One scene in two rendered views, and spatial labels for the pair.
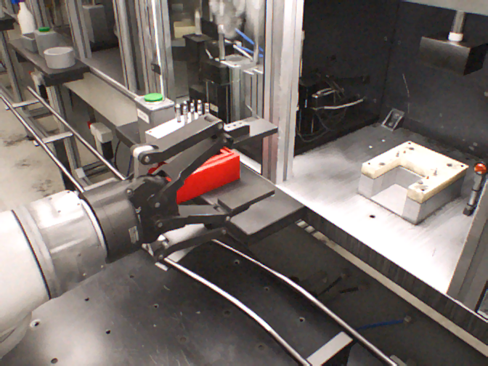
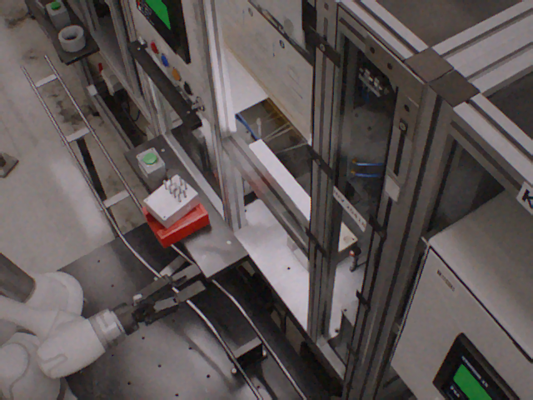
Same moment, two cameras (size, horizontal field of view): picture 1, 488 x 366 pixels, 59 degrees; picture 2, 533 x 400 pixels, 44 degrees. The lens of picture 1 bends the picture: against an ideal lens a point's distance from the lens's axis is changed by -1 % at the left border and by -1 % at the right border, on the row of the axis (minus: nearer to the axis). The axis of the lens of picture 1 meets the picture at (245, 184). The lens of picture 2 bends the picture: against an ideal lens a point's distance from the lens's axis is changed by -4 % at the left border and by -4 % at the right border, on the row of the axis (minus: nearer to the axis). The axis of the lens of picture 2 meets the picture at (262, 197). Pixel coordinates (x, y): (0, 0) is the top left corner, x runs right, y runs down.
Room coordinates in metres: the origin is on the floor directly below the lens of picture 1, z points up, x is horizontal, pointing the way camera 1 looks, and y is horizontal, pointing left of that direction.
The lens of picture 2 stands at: (-0.29, -0.32, 2.59)
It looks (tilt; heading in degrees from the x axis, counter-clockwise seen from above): 55 degrees down; 9
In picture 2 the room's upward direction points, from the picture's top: 4 degrees counter-clockwise
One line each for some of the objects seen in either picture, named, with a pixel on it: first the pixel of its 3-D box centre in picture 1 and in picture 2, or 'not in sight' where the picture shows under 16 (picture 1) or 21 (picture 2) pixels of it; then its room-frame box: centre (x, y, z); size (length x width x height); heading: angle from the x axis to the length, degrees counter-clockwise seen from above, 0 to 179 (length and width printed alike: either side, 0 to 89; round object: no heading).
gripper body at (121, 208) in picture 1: (133, 212); (135, 313); (0.36, 0.11, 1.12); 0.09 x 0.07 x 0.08; 129
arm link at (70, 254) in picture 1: (63, 241); (108, 328); (0.31, 0.17, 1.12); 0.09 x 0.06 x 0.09; 39
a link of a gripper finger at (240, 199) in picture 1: (247, 195); (191, 292); (0.45, 0.00, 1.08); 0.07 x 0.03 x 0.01; 129
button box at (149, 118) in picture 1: (160, 122); (156, 170); (0.90, 0.19, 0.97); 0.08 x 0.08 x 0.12; 39
